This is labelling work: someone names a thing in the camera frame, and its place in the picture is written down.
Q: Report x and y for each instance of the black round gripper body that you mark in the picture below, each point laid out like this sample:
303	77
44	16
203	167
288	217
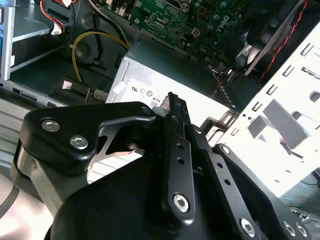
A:
112	212

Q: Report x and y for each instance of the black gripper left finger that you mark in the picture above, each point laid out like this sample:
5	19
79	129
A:
62	152

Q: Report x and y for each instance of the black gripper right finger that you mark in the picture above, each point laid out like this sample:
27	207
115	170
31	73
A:
225	172

